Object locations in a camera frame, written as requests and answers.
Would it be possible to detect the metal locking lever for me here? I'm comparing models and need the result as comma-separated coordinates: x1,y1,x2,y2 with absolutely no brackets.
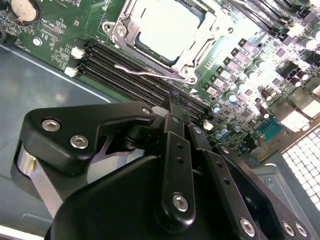
113,63,195,84

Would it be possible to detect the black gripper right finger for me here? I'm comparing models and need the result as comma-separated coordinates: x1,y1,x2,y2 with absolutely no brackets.
178,99,315,240

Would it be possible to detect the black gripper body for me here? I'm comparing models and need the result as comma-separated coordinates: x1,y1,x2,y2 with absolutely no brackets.
43,149,237,240

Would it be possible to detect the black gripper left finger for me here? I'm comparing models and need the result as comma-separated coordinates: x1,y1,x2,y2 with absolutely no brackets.
9,92,197,227

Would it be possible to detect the metal socket cover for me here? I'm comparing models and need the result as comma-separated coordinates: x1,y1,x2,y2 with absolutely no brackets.
109,0,221,83

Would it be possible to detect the silver CPU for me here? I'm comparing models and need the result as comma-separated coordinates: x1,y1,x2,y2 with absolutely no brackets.
134,6,210,68

